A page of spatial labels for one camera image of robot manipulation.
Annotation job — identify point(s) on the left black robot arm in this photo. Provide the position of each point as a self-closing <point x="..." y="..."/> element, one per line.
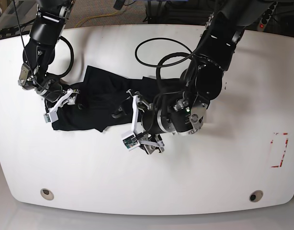
<point x="180" y="108"/>

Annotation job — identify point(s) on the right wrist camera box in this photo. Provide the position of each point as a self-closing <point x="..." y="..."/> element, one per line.
<point x="51" y="117"/>

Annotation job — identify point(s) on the left table grommet hole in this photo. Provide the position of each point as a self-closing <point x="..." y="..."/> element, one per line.
<point x="47" y="194"/>

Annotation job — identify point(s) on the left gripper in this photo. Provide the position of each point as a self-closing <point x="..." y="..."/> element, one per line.
<point x="144" y="124"/>

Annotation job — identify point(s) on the right table grommet hole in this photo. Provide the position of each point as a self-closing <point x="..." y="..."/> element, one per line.
<point x="256" y="196"/>

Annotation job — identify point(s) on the table grommet hole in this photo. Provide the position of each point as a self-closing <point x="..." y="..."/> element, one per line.
<point x="256" y="196"/>
<point x="47" y="194"/>

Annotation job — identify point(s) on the black T-shirt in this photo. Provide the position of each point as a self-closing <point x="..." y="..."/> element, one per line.
<point x="103" y="93"/>

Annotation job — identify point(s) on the red tape rectangle marking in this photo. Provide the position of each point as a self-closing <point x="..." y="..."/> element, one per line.
<point x="278" y="146"/>

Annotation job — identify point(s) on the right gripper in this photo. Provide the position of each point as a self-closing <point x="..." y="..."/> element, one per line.
<point x="62" y="99"/>

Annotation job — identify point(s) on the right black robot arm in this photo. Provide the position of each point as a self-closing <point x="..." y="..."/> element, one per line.
<point x="39" y="53"/>

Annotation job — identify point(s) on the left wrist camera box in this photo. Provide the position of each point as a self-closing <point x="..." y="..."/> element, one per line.
<point x="130" y="141"/>

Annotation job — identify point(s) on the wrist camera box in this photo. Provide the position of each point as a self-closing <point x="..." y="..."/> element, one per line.
<point x="51" y="117"/>
<point x="130" y="141"/>

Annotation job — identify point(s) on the white power strip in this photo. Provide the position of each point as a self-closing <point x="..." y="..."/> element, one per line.
<point x="266" y="17"/>

